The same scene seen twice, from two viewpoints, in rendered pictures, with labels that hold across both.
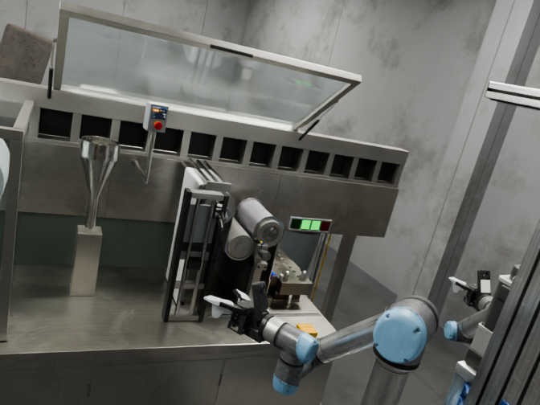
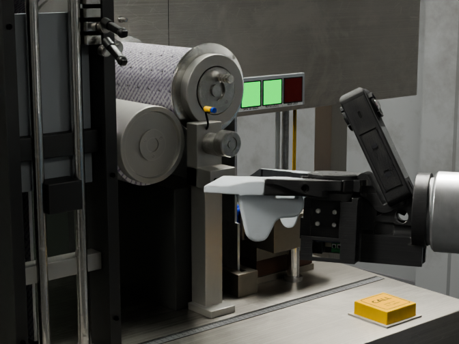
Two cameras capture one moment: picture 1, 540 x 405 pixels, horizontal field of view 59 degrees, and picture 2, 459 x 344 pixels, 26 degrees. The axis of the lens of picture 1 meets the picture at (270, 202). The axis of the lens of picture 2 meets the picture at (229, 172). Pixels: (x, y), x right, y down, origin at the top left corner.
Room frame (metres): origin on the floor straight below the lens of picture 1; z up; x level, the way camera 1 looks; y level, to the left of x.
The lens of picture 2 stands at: (0.40, 0.31, 1.44)
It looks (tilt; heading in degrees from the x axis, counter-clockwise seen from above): 11 degrees down; 346
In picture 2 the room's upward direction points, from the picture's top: straight up
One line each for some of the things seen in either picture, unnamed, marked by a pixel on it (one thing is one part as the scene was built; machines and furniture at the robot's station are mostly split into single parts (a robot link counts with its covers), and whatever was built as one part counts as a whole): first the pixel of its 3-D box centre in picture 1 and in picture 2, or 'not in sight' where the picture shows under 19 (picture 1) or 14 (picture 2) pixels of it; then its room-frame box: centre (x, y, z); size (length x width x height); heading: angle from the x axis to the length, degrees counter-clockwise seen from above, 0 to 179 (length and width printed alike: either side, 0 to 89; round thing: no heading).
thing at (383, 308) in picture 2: (306, 330); (384, 308); (1.80, -0.28, 0.91); 0.07 x 0.07 x 0.02; 26
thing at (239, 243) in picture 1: (231, 235); (107, 134); (1.99, 0.13, 1.18); 0.26 x 0.12 x 0.12; 26
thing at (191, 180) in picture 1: (183, 231); not in sight; (1.93, 0.34, 1.17); 0.34 x 0.05 x 0.54; 26
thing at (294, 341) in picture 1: (296, 344); not in sight; (1.18, -0.17, 1.21); 0.11 x 0.08 x 0.09; 59
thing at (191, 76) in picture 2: (259, 222); (167, 83); (2.04, 0.02, 1.25); 0.26 x 0.12 x 0.12; 26
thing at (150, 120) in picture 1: (156, 117); not in sight; (1.72, 0.47, 1.66); 0.07 x 0.07 x 0.10; 37
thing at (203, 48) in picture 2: (268, 231); (207, 89); (1.95, -0.03, 1.25); 0.15 x 0.01 x 0.15; 116
